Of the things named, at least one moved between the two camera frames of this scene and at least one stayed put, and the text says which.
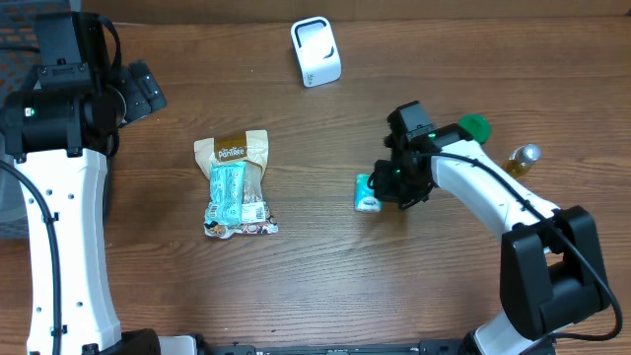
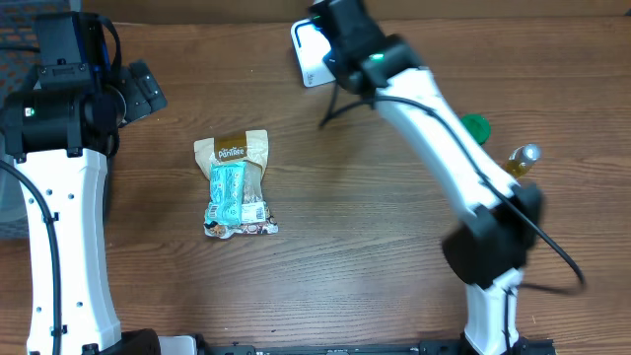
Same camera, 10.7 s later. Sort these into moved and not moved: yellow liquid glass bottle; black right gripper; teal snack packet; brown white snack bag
Moved: black right gripper
Not moved: yellow liquid glass bottle; brown white snack bag; teal snack packet
